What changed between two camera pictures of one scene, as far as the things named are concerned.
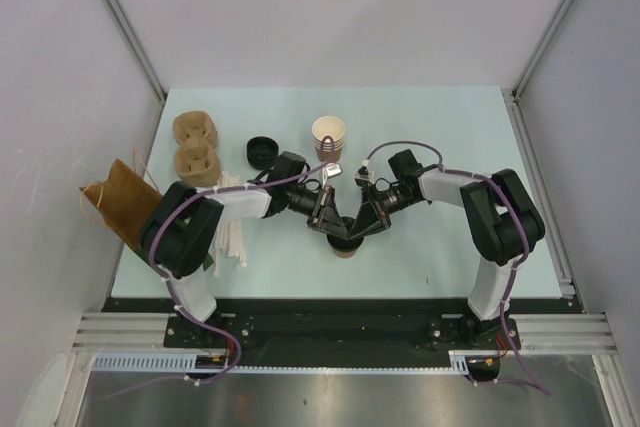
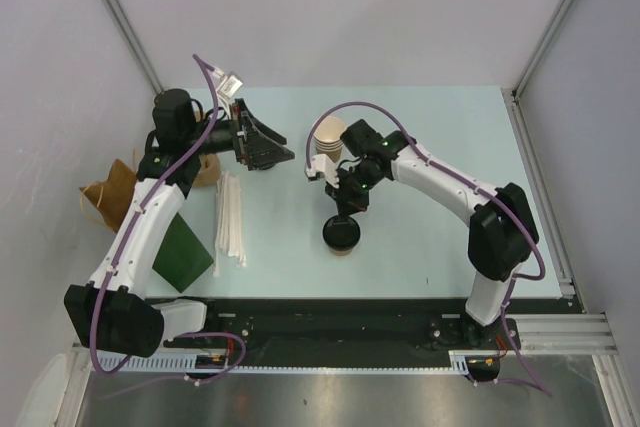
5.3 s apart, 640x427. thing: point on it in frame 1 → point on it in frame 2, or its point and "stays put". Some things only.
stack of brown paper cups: x=328 y=135 stays put
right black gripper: x=372 y=216 → x=347 y=202
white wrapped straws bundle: x=230 y=230 stays put
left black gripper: x=324 y=216 → x=247 y=152
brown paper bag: x=124 y=201 stays put
